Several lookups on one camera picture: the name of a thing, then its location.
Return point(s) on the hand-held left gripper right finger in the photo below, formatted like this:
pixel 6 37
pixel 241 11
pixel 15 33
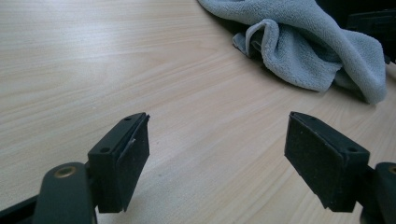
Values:
pixel 323 161

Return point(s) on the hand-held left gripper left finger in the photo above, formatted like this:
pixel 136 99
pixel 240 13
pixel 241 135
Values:
pixel 121 168

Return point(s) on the light blue towel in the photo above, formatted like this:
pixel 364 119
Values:
pixel 311 49

